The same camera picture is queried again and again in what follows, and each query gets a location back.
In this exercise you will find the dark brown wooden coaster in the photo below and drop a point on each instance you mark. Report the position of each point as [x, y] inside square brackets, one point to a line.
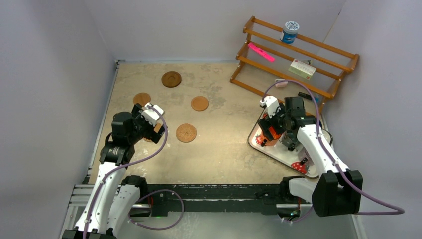
[171, 79]

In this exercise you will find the orange mug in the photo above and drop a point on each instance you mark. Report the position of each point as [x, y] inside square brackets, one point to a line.
[263, 141]

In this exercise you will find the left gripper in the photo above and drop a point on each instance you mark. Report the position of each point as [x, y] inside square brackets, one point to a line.
[138, 114]

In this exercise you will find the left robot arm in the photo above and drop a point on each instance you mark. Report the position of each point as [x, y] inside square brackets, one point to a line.
[113, 194]

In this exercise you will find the wooden tiered shelf rack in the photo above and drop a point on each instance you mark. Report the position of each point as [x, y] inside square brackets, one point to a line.
[268, 65]

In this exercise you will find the dark grey mug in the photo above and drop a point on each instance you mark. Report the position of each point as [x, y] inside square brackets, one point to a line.
[289, 141]

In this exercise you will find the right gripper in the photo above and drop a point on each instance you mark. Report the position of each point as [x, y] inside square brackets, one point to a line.
[269, 120]

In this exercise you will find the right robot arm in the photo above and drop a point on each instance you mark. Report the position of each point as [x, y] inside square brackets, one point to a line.
[336, 191]

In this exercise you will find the pink highlighter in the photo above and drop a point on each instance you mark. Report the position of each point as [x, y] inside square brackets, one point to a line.
[261, 52]

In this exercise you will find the black blue marker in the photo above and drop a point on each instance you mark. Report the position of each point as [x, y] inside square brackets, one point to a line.
[308, 96]

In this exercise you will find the black aluminium mounting rail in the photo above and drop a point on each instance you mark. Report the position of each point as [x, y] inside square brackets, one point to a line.
[267, 199]

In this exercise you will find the strawberry print tray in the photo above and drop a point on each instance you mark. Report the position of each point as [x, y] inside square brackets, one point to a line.
[299, 160]

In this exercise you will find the green white box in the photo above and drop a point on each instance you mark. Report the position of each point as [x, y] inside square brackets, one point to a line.
[302, 69]

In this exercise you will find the blue white jar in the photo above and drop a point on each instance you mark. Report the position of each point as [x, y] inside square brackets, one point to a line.
[289, 32]

